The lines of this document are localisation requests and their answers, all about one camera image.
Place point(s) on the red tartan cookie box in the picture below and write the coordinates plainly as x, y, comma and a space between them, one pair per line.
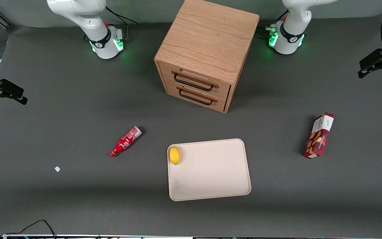
318, 137

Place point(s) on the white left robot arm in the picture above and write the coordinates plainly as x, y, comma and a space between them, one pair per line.
293, 20

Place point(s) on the beige plastic tray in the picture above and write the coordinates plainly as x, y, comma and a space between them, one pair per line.
211, 172

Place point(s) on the red cola bottle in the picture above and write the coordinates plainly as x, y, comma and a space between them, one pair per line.
124, 142

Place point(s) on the wooden cabinet drawer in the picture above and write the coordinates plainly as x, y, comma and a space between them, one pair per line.
222, 91
219, 105

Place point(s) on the wooden two-drawer cabinet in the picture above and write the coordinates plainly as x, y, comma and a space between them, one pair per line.
207, 36

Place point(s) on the yellow lemon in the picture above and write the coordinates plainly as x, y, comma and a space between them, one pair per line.
174, 155

